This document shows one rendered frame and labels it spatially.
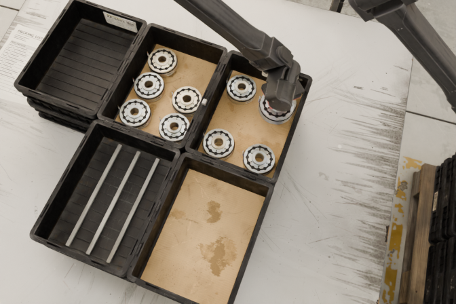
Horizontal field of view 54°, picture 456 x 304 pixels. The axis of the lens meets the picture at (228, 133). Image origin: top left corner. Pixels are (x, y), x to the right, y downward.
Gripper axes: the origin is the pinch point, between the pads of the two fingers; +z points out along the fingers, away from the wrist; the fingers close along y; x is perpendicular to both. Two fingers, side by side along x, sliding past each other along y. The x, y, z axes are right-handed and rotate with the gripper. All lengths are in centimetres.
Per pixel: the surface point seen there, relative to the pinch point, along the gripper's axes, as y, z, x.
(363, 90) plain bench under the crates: 46, 35, 4
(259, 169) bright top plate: -9.5, 18.9, -11.5
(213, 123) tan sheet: -15.4, 22.5, 10.4
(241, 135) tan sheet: -8.7, 22.2, 2.7
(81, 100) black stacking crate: -53, 24, 37
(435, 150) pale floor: 103, 103, -21
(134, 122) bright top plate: -39.5, 20.2, 20.8
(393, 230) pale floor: 58, 103, -47
